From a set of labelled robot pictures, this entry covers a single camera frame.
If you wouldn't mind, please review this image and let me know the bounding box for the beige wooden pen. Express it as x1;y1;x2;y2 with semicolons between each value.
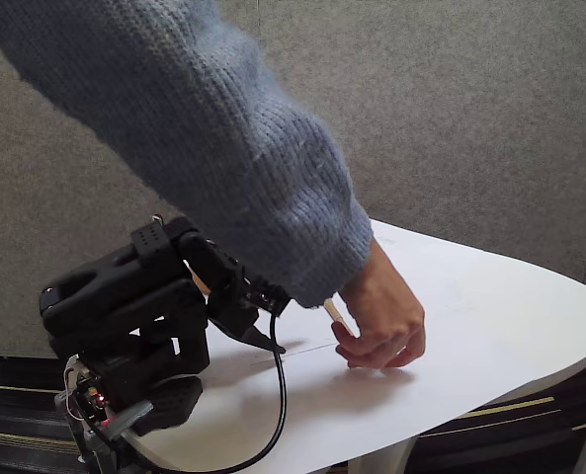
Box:
323;297;361;340

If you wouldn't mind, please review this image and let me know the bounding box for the person's hand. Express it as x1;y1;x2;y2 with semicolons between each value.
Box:
332;239;427;370

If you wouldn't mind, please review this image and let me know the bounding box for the grey metal table clamp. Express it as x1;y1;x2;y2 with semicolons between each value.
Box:
77;399;154;468

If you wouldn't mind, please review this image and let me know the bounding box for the controller board with red LED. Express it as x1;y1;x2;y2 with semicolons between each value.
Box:
63;357;112;421

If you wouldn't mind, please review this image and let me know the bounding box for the bare camera circuit board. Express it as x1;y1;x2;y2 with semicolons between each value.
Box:
240;276;292;317

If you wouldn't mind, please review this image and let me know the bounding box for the black camera cable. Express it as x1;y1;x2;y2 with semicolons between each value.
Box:
109;310;289;474

